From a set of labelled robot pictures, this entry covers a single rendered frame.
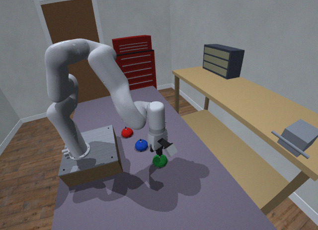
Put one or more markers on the green dome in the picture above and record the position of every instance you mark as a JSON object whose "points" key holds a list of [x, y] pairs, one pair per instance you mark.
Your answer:
{"points": [[159, 161]]}

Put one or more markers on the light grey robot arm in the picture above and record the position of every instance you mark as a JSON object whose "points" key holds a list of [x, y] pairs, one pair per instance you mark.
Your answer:
{"points": [[102, 61]]}

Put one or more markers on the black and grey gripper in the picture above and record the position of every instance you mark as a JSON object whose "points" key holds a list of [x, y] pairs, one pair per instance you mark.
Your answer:
{"points": [[153, 142]]}

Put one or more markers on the blue dome bell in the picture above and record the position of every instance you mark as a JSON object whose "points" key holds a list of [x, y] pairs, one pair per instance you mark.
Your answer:
{"points": [[141, 145]]}

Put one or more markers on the red dome bell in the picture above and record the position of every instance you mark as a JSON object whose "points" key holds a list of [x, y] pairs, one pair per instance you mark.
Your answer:
{"points": [[127, 132]]}

